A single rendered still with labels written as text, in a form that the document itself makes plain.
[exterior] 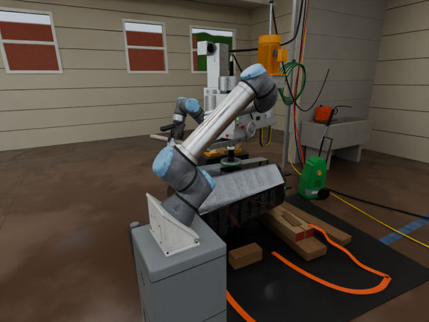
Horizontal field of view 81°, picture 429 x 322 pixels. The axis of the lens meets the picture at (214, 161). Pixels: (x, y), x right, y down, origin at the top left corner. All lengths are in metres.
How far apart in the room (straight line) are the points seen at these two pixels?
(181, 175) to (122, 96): 7.13
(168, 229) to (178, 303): 0.38
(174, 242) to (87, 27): 7.45
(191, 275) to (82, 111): 7.20
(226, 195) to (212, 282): 1.04
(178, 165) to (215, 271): 0.58
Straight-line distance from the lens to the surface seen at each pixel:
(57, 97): 8.14
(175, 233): 1.25
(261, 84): 1.29
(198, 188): 1.27
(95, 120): 8.21
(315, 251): 2.69
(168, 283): 1.31
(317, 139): 5.02
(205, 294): 1.47
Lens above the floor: 1.64
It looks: 18 degrees down
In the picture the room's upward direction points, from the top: 1 degrees counter-clockwise
